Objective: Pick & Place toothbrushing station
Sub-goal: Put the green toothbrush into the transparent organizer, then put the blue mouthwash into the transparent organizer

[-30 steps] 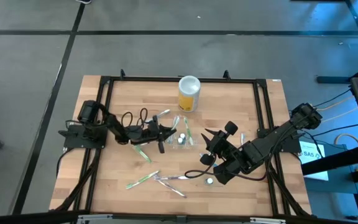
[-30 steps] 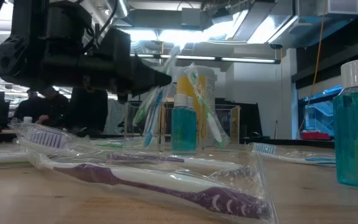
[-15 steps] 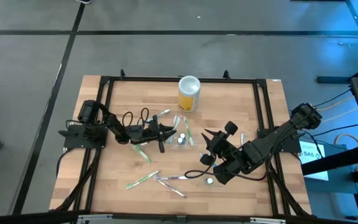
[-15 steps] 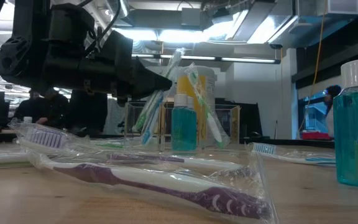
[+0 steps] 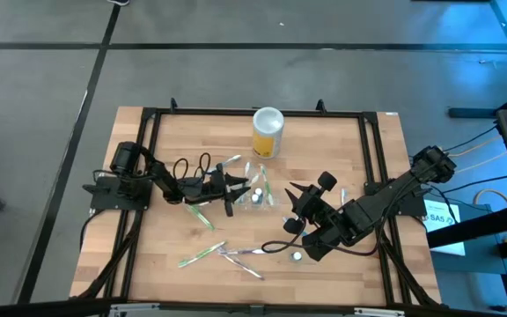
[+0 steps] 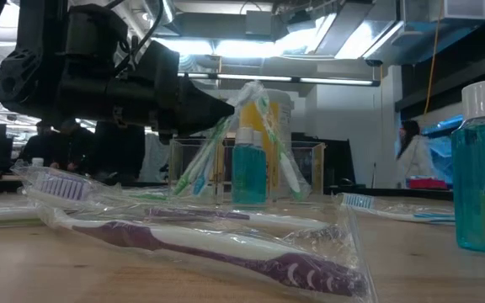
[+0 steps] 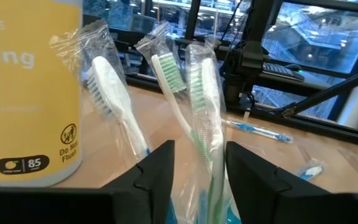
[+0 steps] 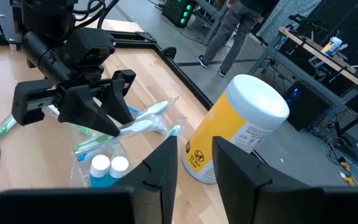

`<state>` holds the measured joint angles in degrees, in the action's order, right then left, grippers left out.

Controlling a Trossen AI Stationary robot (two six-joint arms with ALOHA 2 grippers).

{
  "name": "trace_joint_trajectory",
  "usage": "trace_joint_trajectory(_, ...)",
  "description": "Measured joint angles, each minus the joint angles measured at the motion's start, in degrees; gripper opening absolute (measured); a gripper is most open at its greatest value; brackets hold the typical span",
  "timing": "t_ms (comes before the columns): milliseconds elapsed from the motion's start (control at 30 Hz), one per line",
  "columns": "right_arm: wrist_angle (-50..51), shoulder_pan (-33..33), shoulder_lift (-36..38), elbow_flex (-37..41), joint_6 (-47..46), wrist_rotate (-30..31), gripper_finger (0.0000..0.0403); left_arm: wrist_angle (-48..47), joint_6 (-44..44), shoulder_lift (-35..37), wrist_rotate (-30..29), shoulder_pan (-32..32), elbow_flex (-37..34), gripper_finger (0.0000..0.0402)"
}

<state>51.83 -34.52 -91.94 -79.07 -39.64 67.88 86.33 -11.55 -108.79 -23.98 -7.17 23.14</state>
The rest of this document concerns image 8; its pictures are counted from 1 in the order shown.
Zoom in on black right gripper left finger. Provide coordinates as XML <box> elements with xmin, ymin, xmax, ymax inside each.
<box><xmin>116</xmin><ymin>136</ymin><xmax>179</xmax><ymax>224</ymax></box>

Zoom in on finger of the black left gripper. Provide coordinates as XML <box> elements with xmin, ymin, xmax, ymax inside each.
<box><xmin>57</xmin><ymin>85</ymin><xmax>120</xmax><ymax>138</ymax></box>
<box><xmin>100</xmin><ymin>69</ymin><xmax>137</xmax><ymax>126</ymax></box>

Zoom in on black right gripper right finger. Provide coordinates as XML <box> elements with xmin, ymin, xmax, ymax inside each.
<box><xmin>213</xmin><ymin>136</ymin><xmax>311</xmax><ymax>224</ymax></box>

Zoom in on blue toothbrush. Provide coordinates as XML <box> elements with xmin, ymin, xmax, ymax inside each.
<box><xmin>165</xmin><ymin>115</ymin><xmax>186</xmax><ymax>141</ymax></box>
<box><xmin>76</xmin><ymin>118</ymin><xmax>167</xmax><ymax>162</ymax></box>

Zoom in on teal mouthwash bottle white cap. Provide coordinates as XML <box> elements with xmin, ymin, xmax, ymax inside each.
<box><xmin>109</xmin><ymin>155</ymin><xmax>130</xmax><ymax>184</ymax></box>
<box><xmin>88</xmin><ymin>154</ymin><xmax>111</xmax><ymax>189</ymax></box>

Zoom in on yellow wipes canister white lid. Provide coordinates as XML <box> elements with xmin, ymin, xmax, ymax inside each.
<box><xmin>181</xmin><ymin>73</ymin><xmax>291</xmax><ymax>185</ymax></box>

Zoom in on black computer tower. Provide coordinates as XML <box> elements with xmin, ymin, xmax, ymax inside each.
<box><xmin>283</xmin><ymin>80</ymin><xmax>338</xmax><ymax>131</ymax></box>

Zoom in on yellow power plug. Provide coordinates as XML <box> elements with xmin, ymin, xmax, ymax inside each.
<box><xmin>339</xmin><ymin>161</ymin><xmax>358</xmax><ymax>187</ymax></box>

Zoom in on black computer green lights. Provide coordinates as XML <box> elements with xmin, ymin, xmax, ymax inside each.
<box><xmin>162</xmin><ymin>0</ymin><xmax>198</xmax><ymax>29</ymax></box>

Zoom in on person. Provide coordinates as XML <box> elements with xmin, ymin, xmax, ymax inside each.
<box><xmin>197</xmin><ymin>0</ymin><xmax>279</xmax><ymax>78</ymax></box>

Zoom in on wooden workbench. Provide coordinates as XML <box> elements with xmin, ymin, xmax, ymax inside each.
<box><xmin>278</xmin><ymin>26</ymin><xmax>358</xmax><ymax>90</ymax></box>

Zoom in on small yellow wipes canister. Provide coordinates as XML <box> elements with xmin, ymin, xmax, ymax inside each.
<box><xmin>320</xmin><ymin>36</ymin><xmax>344</xmax><ymax>57</ymax></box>

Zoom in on grey fabric cover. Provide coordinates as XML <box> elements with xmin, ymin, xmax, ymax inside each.
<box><xmin>256</xmin><ymin>0</ymin><xmax>323</xmax><ymax>47</ymax></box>

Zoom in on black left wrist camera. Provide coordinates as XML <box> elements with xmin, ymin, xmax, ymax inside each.
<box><xmin>62</xmin><ymin>27</ymin><xmax>117</xmax><ymax>71</ymax></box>

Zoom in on black aluminium table frame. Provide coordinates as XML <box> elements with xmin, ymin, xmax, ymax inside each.
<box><xmin>0</xmin><ymin>18</ymin><xmax>214</xmax><ymax>110</ymax></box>

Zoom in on black frame clamp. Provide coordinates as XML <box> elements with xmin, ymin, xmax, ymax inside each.
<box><xmin>160</xmin><ymin>45</ymin><xmax>178</xmax><ymax>60</ymax></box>

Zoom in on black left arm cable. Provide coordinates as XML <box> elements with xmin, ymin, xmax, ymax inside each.
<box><xmin>71</xmin><ymin>0</ymin><xmax>121</xmax><ymax>30</ymax></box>

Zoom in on grey metal mounting bracket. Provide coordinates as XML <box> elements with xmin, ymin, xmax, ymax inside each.
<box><xmin>0</xmin><ymin>0</ymin><xmax>23</xmax><ymax>44</ymax></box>

